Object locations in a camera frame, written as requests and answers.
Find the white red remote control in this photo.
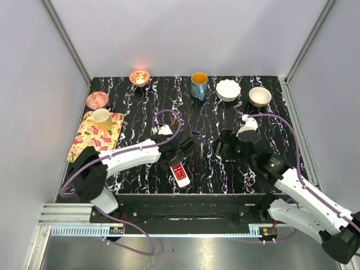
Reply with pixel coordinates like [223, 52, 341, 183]
[170, 163, 190, 188]

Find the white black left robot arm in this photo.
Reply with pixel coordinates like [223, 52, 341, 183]
[69, 134, 194, 222]

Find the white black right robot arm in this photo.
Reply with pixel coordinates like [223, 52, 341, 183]
[216, 129, 359, 264]

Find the cream round bowl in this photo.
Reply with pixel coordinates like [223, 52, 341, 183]
[249, 87, 272, 108]

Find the white scalloped bowl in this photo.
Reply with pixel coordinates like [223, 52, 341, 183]
[215, 79, 241, 102]

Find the blue mug yellow inside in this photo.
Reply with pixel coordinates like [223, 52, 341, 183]
[191, 73, 208, 101]

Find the red patterned small bowl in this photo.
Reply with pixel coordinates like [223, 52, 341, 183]
[129, 69, 150, 87]

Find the cream yellow cup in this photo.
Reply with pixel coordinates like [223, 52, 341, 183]
[92, 109, 113, 131]

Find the floral pink tray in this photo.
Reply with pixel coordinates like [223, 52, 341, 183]
[67, 111, 124, 163]

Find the red patterned saucer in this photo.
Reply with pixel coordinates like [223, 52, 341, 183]
[85, 91, 109, 110]

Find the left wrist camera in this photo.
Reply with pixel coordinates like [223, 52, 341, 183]
[151, 124, 173, 136]

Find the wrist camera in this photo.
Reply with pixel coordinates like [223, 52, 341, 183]
[151, 124, 173, 136]
[236, 114, 258, 137]

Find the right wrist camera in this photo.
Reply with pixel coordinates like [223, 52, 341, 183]
[236, 114, 258, 137]

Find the black mounting base plate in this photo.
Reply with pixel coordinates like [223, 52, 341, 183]
[89, 193, 290, 236]

